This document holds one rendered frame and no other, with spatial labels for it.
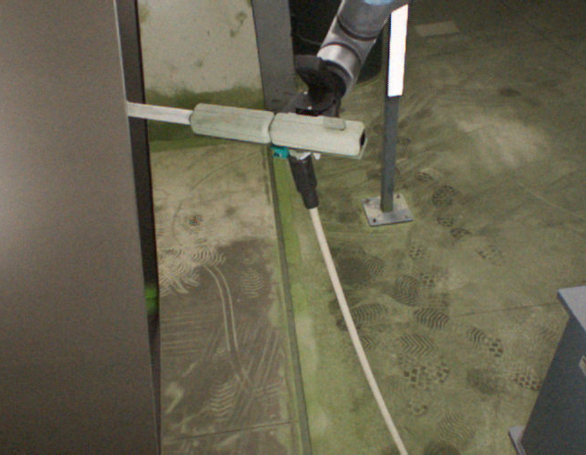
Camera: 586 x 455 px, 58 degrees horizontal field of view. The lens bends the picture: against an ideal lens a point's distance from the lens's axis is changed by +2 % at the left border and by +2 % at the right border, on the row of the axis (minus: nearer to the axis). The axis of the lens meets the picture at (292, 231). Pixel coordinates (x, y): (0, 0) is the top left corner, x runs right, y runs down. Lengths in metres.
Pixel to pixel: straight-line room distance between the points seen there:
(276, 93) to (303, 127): 2.11
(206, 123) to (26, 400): 0.50
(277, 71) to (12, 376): 2.32
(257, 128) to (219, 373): 1.17
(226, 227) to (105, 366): 1.65
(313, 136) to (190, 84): 2.13
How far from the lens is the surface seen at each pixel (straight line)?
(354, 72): 1.03
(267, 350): 1.90
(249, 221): 2.41
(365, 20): 1.03
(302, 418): 1.75
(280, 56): 2.87
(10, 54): 0.54
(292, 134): 0.84
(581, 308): 1.31
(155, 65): 2.90
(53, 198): 0.61
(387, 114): 2.16
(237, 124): 0.89
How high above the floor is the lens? 1.57
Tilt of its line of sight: 41 degrees down
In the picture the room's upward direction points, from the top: 7 degrees counter-clockwise
